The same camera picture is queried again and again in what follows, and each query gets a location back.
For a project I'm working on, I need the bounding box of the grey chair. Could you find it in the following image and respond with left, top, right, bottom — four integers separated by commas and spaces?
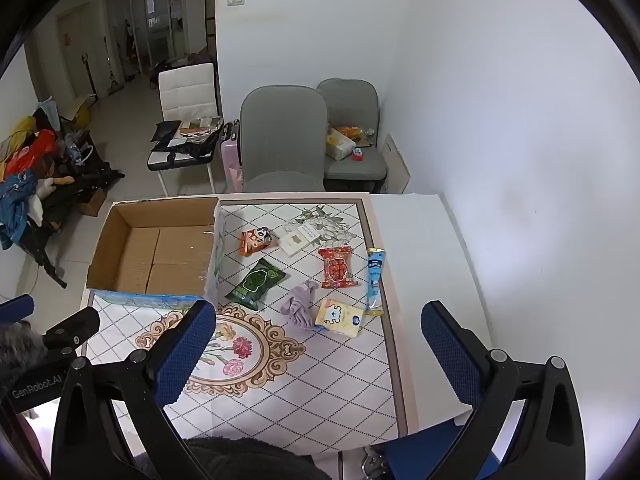
317, 78, 387, 193
240, 86, 329, 193

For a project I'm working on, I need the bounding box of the tissue pack on chair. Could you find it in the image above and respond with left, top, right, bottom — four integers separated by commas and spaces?
326, 128, 357, 162

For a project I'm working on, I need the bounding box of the black bag on chair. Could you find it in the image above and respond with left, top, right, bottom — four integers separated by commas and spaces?
152, 117, 224, 158

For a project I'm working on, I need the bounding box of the near grey chair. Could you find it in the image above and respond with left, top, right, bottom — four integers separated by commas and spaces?
240, 86, 329, 193

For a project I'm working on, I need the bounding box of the far grey chair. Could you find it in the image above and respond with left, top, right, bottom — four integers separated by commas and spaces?
317, 78, 387, 193

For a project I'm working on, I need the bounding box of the flat cardboard by wall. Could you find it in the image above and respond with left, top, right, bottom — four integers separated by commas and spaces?
381, 133, 410, 194

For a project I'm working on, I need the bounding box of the pile of colourful clothes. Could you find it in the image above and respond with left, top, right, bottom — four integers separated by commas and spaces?
1, 98, 78, 250

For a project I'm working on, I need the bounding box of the small brown cardboard box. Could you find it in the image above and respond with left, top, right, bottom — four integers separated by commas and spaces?
76, 188, 106, 218

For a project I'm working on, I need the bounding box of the small white box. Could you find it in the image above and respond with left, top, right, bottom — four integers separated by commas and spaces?
279, 223, 321, 257

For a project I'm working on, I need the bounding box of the red floral snack bag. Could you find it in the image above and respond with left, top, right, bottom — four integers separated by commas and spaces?
318, 246, 358, 289

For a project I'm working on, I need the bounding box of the patterned white tablecloth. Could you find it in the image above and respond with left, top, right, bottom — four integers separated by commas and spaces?
79, 192, 474, 456

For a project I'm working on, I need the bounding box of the small red item on chair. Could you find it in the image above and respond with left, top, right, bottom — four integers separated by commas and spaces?
352, 148, 363, 162

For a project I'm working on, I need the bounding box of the yellow bear tissue pack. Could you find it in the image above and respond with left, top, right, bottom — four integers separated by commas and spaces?
314, 298, 366, 338

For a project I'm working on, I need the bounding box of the open cardboard box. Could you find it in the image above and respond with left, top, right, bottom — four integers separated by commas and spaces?
86, 195, 224, 310

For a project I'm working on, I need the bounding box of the white padded chair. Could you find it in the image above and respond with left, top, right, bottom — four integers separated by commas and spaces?
146, 63, 222, 197

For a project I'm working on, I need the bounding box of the purple knotted cloth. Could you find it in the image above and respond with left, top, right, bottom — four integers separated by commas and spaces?
280, 280, 319, 330

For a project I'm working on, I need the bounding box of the orange panda snack bag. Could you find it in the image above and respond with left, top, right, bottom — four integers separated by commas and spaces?
239, 226, 278, 257

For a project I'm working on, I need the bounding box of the green wet wipes pack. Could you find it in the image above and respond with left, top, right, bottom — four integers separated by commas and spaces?
226, 258, 286, 311

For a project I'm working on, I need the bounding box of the blue long snack tube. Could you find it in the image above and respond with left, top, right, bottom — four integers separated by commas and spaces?
367, 248, 386, 316

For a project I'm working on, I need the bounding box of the pink suitcase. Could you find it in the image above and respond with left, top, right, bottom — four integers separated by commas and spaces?
220, 119, 243, 193

